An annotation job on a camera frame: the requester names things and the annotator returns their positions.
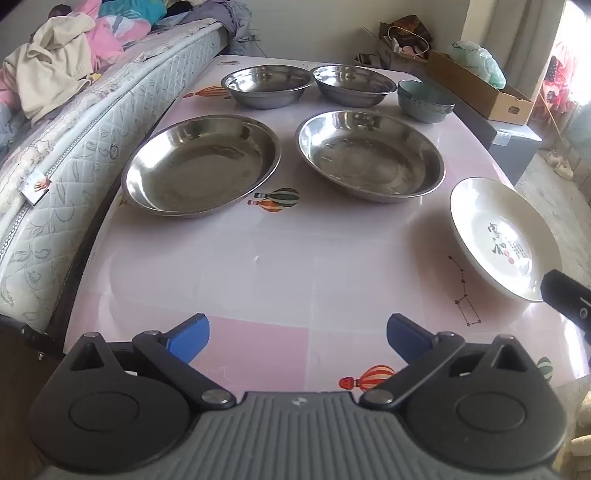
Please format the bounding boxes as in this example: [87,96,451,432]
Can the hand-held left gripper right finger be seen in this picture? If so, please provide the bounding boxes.
[361,313,539,411]

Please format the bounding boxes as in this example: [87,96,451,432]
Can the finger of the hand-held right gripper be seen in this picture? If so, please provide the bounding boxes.
[541,270,591,347]

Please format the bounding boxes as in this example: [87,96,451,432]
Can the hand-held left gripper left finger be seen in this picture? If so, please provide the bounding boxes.
[69,313,236,411]

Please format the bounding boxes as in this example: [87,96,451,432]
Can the white ceramic plate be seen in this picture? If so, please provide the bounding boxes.
[450,176,563,303]

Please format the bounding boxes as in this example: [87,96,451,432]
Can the large stainless steel plate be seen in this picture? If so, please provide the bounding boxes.
[121,115,282,217]
[295,110,446,204]

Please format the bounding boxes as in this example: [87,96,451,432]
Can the teal ceramic bowl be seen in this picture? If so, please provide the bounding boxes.
[397,79,457,124]

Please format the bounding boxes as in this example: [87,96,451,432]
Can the small stainless steel bowl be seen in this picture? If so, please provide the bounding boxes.
[310,65,398,108]
[221,65,315,110]

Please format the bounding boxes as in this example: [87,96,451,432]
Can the pair of white shoes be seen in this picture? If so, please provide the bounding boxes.
[542,150,576,178]

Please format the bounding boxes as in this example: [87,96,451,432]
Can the grey storage box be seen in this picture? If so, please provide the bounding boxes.
[457,99,544,188]

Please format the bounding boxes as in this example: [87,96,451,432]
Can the wooden broom stick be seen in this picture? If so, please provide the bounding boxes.
[537,90,573,158]

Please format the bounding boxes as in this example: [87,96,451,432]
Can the white quilted mattress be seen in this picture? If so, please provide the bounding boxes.
[0,18,232,333]

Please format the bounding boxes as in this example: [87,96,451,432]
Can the mattress label tag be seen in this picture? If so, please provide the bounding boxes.
[21,171,51,204]

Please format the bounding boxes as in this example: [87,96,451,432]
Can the open cardboard box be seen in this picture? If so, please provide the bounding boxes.
[425,50,534,126]

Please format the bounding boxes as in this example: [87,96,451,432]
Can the red floral clothes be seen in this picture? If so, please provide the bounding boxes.
[542,41,574,99]

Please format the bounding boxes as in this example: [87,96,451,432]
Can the pale green plastic bag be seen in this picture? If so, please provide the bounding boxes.
[450,41,507,90]

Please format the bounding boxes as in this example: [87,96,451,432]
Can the grey floral bedding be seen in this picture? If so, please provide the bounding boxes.
[0,104,28,149]

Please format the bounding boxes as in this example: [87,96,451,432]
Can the small open carton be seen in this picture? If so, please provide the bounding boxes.
[355,28,428,75]

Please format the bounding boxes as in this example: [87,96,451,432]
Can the beige garment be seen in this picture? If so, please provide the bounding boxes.
[4,11,98,123]

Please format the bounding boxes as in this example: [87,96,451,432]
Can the brown paper bag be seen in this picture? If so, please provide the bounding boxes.
[379,15,435,58]

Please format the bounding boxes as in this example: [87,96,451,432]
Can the pile of clothes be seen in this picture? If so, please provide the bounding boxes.
[0,0,153,109]

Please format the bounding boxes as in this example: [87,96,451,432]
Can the grey clothing pile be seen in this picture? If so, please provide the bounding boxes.
[221,0,265,57]

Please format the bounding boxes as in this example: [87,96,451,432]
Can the teal blanket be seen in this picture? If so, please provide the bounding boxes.
[99,0,168,24]

